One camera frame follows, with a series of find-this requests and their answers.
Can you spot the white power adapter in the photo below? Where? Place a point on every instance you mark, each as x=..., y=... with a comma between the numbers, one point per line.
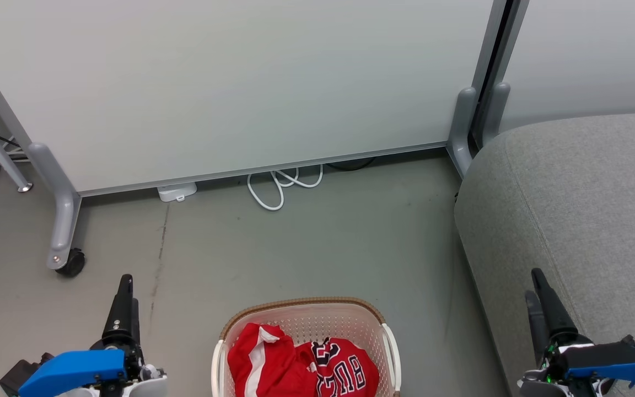
x=177, y=192

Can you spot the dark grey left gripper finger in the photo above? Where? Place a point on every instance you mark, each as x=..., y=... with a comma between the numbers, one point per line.
x=122, y=314
x=135, y=325

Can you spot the red shorts white stripe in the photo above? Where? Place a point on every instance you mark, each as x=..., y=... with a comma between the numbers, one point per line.
x=257, y=364

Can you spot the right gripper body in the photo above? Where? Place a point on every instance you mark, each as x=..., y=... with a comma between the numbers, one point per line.
x=543, y=386

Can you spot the left wrist camera blue housing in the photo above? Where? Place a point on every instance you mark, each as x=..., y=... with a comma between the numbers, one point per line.
x=75, y=369

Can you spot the right wrist camera blue housing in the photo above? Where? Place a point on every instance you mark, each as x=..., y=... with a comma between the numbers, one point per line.
x=609, y=358

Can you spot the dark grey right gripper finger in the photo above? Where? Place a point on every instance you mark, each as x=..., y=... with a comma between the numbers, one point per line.
x=557, y=320
x=538, y=325

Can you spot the white partition panel grey frame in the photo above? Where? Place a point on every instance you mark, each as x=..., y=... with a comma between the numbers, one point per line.
x=229, y=82
x=582, y=55

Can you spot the wrist camera blue housing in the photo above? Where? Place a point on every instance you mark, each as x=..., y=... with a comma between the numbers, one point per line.
x=75, y=369
x=609, y=358

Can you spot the grey fabric sofa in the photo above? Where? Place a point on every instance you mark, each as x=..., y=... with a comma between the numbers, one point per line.
x=571, y=209

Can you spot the black caster wheel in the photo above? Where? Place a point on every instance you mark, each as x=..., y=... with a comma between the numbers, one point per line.
x=72, y=263

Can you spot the beige plastic laundry basket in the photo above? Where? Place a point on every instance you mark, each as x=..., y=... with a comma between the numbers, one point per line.
x=317, y=317

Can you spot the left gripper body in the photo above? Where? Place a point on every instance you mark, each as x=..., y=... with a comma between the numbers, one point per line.
x=135, y=366

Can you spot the red basketball jersey black lettering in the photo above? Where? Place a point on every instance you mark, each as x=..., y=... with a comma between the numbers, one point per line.
x=345, y=369

